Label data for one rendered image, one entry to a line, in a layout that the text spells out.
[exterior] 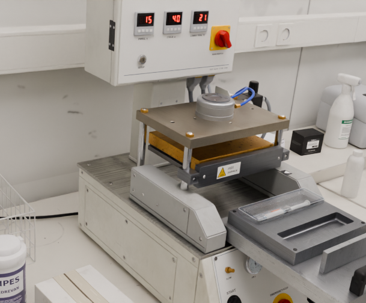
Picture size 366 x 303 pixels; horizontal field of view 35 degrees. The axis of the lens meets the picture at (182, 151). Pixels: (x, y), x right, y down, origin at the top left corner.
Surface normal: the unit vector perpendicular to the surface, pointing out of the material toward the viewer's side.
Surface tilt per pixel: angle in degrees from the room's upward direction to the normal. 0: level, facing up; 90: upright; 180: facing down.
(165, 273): 90
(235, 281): 65
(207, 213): 40
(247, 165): 90
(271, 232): 0
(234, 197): 0
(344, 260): 90
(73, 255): 0
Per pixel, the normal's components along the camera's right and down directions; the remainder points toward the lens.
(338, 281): 0.09, -0.92
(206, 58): 0.61, 0.35
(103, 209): -0.79, 0.17
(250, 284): 0.59, -0.07
